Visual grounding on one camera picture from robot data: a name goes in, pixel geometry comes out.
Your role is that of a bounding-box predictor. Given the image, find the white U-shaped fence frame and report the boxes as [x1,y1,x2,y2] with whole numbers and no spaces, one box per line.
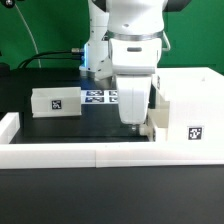
[0,112,224,169]

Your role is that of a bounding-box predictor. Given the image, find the paper sheet with fiducial tags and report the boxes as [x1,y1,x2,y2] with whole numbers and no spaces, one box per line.
[81,90,118,104]

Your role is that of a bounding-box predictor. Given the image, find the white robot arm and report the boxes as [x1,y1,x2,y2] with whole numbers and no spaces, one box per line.
[80,0,191,125]

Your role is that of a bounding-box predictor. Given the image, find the white drawer with tag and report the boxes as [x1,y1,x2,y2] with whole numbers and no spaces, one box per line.
[139,102,169,142]
[31,87,81,118]

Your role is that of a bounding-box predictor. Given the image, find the white drawer cabinet box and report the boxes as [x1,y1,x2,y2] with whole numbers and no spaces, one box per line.
[153,67,224,143]

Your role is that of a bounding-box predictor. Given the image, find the thin white cable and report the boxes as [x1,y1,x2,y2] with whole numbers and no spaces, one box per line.
[13,3,42,69]

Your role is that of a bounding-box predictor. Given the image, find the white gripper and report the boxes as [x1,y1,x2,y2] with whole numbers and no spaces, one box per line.
[94,56,161,133]

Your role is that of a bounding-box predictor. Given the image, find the black camera mount top left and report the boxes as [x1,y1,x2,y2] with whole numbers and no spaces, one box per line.
[0,0,24,8]

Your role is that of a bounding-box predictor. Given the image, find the white front drawer with tag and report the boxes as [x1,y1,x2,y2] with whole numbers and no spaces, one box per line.
[139,102,169,142]

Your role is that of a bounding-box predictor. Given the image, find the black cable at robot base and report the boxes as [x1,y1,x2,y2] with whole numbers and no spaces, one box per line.
[17,48,85,70]

